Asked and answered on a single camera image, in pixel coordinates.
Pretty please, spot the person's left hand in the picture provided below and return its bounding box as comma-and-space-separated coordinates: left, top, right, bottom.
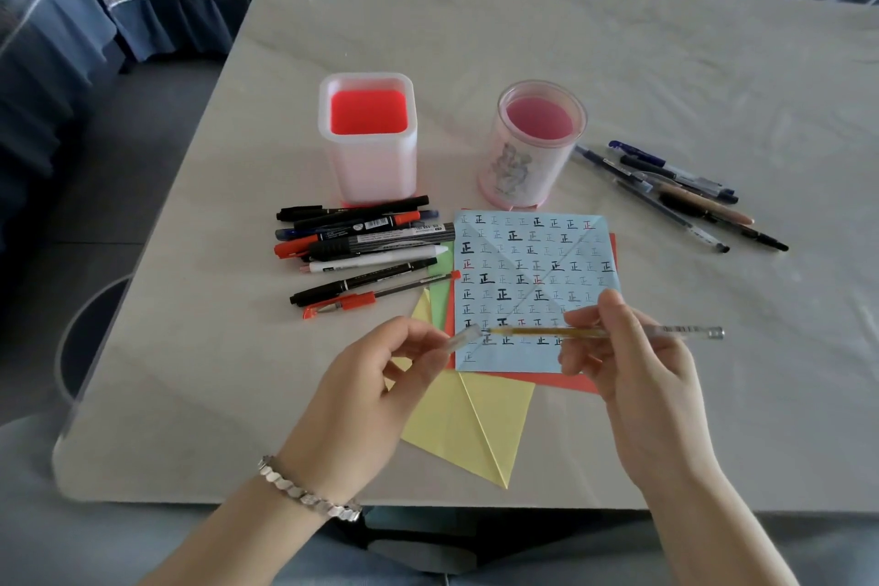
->
277, 315, 454, 505

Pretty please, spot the person's right hand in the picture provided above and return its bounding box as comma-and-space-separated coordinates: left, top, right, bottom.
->
557, 288, 722, 491

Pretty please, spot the red paper sheet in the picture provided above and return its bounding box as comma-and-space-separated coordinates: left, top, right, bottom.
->
444, 232, 619, 395

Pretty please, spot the clear gold ink pen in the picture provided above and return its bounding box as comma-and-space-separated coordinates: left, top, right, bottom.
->
483, 324, 726, 341

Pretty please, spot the red gel pen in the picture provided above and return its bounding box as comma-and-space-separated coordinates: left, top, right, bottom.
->
301, 269, 462, 321

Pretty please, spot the yellow paper sheet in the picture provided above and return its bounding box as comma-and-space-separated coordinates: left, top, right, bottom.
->
384, 288, 537, 491

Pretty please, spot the thin black fineliner pen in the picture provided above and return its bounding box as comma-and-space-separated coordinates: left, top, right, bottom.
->
288, 256, 440, 309

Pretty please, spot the white pen with black label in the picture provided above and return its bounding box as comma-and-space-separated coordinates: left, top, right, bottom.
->
307, 244, 449, 275

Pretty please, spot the green paper sheet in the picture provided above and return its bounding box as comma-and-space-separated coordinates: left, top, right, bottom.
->
425, 242, 458, 305

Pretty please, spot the red black double-tip marker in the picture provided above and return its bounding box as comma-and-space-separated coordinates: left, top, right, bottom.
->
273, 210, 422, 260

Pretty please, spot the thick black grey marker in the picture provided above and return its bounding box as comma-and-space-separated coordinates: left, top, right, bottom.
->
307, 223, 457, 263

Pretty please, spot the blue paper with writing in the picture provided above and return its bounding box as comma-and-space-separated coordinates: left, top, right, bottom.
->
452, 210, 623, 375

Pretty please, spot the thin black pen with clip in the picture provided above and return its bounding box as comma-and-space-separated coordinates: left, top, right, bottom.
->
658, 193, 791, 255

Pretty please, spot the pile of assorted pens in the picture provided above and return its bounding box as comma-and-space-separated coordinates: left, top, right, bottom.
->
573, 138, 791, 255

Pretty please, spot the square white red pen holder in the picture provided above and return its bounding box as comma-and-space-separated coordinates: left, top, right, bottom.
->
318, 71, 418, 208

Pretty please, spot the round pink pen holder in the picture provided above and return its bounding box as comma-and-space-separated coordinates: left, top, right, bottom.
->
477, 79, 589, 212

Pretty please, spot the silver link bracelet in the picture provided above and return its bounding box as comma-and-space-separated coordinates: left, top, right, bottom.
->
257, 454, 364, 525

